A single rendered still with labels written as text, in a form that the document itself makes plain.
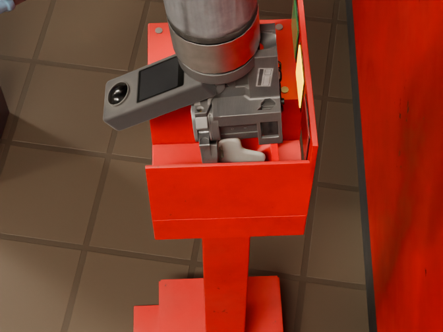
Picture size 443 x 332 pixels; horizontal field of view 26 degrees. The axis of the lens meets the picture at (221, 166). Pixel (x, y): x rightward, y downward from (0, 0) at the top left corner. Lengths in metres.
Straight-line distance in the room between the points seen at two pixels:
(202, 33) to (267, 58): 0.08
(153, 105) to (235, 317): 0.62
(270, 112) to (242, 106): 0.03
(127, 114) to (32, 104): 1.09
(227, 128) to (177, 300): 0.73
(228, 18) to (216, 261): 0.55
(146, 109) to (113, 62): 1.13
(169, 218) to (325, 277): 0.79
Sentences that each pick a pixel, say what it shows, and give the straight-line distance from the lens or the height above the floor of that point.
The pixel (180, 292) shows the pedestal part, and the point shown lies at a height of 0.12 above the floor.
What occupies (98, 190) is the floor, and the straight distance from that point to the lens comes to 1.83.
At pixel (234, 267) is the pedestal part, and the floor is 0.44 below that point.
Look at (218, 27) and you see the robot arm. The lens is 0.75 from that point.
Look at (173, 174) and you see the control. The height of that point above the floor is 0.80.
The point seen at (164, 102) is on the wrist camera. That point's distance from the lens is 0.86.
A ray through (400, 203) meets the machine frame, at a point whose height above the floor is 0.38.
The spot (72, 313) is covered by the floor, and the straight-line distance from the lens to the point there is 1.73.
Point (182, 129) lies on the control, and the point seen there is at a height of 0.73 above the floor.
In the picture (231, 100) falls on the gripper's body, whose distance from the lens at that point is 0.86.
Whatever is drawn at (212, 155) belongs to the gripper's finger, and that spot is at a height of 0.82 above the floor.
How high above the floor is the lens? 1.58
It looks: 59 degrees down
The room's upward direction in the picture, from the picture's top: straight up
